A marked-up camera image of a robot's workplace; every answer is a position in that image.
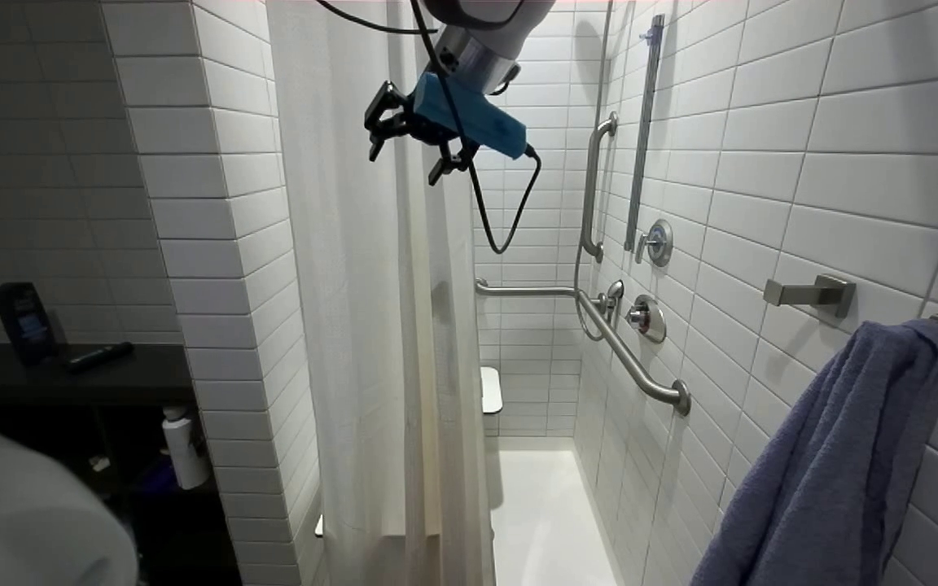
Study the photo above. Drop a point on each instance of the chrome shower valve with lever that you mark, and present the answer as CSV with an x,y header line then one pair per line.
x,y
645,321

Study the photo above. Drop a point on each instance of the dark bottle on shelf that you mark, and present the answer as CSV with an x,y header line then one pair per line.
x,y
25,321

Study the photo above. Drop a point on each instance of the chrome shower slide bar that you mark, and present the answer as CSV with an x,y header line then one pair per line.
x,y
643,131

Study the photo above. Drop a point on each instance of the blue hanging towel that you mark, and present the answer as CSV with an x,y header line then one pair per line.
x,y
828,465

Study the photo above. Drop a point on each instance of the round chrome shower valve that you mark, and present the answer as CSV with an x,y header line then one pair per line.
x,y
655,243

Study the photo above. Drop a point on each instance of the short steel grab bar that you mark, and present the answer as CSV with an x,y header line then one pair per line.
x,y
523,286

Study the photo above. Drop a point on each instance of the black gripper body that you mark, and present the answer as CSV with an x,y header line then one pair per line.
x,y
415,121

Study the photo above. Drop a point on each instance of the white shower curtain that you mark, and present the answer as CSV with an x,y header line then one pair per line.
x,y
349,328

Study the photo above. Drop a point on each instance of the black shelf unit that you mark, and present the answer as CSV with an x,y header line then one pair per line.
x,y
67,374

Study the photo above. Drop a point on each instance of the small white bottle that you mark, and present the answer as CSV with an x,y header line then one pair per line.
x,y
185,449

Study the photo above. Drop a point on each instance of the white ceramic sink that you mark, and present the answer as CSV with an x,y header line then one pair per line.
x,y
25,510

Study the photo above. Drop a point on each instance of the long steel grab bar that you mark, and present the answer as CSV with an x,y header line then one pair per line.
x,y
633,360

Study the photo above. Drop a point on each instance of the white folding shower seat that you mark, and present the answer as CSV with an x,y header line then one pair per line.
x,y
490,393

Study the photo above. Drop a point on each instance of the metal towel hook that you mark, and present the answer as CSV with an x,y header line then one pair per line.
x,y
816,293

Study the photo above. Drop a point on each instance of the black remote control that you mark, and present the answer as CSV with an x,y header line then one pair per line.
x,y
99,357

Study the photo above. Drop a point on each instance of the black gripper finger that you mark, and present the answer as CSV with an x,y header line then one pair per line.
x,y
453,165
379,133

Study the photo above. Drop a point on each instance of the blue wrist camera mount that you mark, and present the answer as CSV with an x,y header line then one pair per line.
x,y
475,114

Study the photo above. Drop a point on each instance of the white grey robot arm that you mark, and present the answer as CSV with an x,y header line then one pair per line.
x,y
490,34

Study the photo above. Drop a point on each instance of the vertical steel grab bar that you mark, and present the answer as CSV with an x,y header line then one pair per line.
x,y
594,182

